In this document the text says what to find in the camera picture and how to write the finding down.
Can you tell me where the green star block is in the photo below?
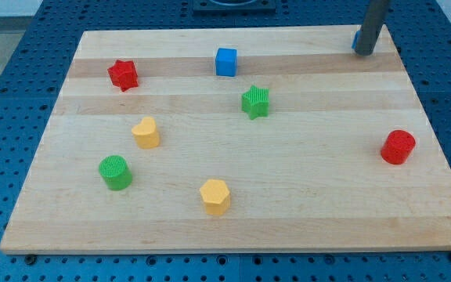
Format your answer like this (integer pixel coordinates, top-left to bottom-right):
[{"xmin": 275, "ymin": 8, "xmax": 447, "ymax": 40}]
[{"xmin": 241, "ymin": 85, "xmax": 269, "ymax": 120}]

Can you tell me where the red star block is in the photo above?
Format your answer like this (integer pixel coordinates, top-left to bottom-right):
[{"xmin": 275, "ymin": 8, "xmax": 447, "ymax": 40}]
[{"xmin": 107, "ymin": 60, "xmax": 139, "ymax": 92}]

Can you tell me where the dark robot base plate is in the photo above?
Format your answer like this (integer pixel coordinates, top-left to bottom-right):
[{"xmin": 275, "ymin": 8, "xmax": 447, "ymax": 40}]
[{"xmin": 192, "ymin": 0, "xmax": 278, "ymax": 13}]

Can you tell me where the yellow heart block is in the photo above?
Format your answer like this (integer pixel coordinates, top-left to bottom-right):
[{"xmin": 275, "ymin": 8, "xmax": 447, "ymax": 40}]
[{"xmin": 131, "ymin": 116, "xmax": 160, "ymax": 149}]

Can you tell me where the yellow hexagon block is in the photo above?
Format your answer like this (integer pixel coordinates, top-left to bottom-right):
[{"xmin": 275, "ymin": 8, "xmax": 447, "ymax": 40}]
[{"xmin": 200, "ymin": 179, "xmax": 231, "ymax": 216}]

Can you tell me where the blue cube block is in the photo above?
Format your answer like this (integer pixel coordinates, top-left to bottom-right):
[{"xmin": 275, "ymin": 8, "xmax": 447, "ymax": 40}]
[{"xmin": 215, "ymin": 48, "xmax": 237, "ymax": 77}]

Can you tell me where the wooden board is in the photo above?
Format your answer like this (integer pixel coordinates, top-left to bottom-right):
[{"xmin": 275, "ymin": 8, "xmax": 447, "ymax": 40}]
[{"xmin": 0, "ymin": 25, "xmax": 451, "ymax": 255}]

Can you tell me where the small blue block behind tool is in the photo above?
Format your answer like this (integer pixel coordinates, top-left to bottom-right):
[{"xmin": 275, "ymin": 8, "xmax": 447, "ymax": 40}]
[{"xmin": 352, "ymin": 30, "xmax": 361, "ymax": 50}]

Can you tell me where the red cylinder block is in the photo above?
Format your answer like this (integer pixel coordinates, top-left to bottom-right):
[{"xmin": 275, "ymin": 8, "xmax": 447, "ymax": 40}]
[{"xmin": 381, "ymin": 130, "xmax": 416, "ymax": 165}]

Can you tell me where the green cylinder block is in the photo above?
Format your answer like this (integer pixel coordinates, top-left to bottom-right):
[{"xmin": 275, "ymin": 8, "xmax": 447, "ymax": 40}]
[{"xmin": 99, "ymin": 155, "xmax": 132, "ymax": 191}]

